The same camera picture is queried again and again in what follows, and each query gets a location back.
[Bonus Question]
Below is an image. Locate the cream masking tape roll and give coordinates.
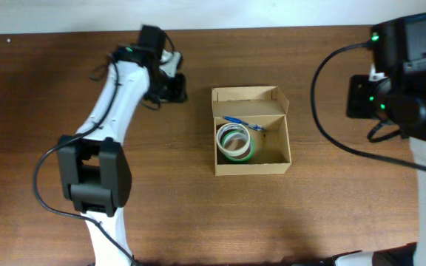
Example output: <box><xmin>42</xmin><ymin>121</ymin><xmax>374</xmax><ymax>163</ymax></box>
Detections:
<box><xmin>216</xmin><ymin>123</ymin><xmax>251</xmax><ymax>157</ymax></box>

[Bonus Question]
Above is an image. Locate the brown cardboard box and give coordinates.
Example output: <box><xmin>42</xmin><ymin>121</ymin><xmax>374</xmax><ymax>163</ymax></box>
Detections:
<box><xmin>212</xmin><ymin>86</ymin><xmax>291</xmax><ymax>176</ymax></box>

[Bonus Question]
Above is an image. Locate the green tape roll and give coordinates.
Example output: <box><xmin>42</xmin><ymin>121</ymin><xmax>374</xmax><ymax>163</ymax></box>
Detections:
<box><xmin>221</xmin><ymin>130</ymin><xmax>254</xmax><ymax>163</ymax></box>

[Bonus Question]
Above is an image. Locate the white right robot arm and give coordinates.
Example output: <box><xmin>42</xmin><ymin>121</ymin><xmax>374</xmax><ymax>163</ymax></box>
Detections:
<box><xmin>334</xmin><ymin>13</ymin><xmax>426</xmax><ymax>265</ymax></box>

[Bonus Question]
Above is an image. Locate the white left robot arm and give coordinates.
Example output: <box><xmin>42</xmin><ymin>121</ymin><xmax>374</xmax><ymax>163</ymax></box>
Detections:
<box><xmin>57</xmin><ymin>25</ymin><xmax>188</xmax><ymax>265</ymax></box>

